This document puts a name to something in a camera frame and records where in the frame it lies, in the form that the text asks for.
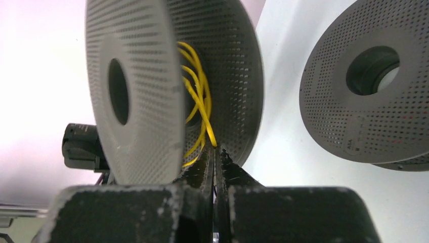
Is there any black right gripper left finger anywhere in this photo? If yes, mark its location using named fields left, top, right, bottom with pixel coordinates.
left=35, top=148, right=215, bottom=242

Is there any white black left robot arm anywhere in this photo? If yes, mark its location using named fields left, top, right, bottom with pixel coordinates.
left=62, top=123, right=115, bottom=185

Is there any yellow wire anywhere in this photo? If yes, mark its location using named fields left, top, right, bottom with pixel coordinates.
left=177, top=40, right=219, bottom=169

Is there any dark grey spool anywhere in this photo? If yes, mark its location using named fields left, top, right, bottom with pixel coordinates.
left=299, top=1, right=428, bottom=172
left=85, top=1, right=264, bottom=185

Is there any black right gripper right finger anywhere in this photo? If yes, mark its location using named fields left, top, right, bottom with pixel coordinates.
left=215, top=149, right=380, bottom=242

